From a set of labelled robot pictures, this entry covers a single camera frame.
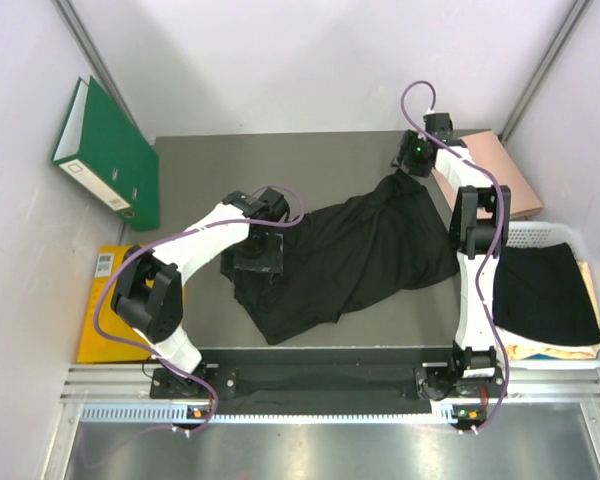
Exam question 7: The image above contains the black printed t-shirt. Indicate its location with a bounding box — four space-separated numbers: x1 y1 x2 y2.
220 171 459 345

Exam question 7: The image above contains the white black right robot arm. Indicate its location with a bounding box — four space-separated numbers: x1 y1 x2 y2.
392 130 511 401

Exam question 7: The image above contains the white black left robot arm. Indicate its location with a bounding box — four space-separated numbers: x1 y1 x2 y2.
111 187 290 398

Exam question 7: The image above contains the pink paper folder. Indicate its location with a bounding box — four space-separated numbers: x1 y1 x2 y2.
458 130 544 220

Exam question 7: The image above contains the white plastic basket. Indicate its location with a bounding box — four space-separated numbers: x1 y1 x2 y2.
493 221 600 370

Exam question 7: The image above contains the folded black t-shirt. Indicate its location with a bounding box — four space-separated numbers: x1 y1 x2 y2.
492 243 600 347

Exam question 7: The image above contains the green lever arch binder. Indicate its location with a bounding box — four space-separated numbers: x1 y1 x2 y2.
51 78 161 231

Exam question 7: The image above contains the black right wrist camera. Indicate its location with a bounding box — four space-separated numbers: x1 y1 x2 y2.
423 112 454 142

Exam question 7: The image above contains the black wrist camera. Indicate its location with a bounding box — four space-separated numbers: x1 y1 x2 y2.
255 188 290 222
423 112 454 142

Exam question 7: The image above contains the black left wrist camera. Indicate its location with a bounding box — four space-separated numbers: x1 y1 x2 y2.
255 188 290 222

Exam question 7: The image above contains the grey slotted cable duct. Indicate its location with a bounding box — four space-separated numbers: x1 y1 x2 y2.
81 403 457 425

